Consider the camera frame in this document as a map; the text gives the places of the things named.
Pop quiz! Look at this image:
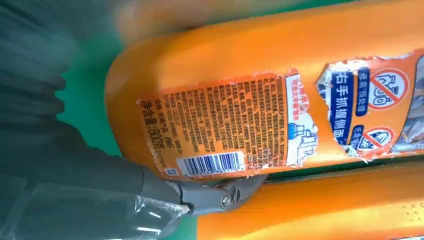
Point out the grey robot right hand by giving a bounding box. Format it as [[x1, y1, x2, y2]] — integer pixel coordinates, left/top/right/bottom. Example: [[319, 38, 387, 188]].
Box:
[[0, 120, 268, 240]]

